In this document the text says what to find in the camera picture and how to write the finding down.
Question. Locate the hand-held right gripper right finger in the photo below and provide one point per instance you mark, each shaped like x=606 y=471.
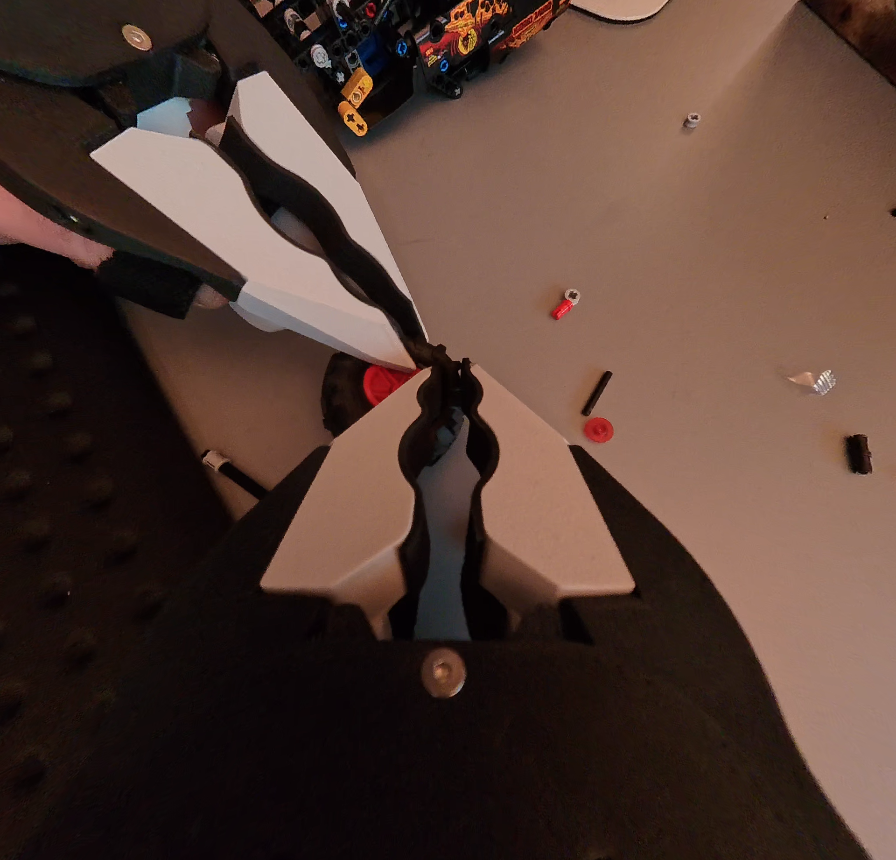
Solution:
x=560 y=524

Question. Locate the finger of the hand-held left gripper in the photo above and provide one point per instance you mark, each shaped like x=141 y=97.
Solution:
x=196 y=202
x=294 y=145

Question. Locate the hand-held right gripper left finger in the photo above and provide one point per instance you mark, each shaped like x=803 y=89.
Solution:
x=336 y=524

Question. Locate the red toy wheel rim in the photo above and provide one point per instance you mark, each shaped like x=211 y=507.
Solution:
x=381 y=382

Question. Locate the black toy tire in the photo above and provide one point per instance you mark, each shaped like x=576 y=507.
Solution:
x=434 y=391

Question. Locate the Lego monster truck model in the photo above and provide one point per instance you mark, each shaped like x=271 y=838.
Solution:
x=420 y=33

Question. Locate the grey desk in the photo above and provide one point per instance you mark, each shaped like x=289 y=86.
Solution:
x=665 y=244

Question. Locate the person's left hand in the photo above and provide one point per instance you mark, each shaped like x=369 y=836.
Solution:
x=49 y=233

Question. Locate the small red toy disc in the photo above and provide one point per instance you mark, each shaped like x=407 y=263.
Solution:
x=598 y=429

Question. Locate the black toy axle grey end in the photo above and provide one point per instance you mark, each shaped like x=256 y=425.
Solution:
x=231 y=475

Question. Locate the short black toy rod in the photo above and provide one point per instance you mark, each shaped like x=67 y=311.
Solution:
x=596 y=393

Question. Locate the small red toy pin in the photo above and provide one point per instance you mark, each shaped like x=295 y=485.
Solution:
x=560 y=309

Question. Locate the small pale toy piece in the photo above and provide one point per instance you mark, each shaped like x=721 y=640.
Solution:
x=815 y=382

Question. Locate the short black toy connector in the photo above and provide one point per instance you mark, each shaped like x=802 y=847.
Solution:
x=859 y=454

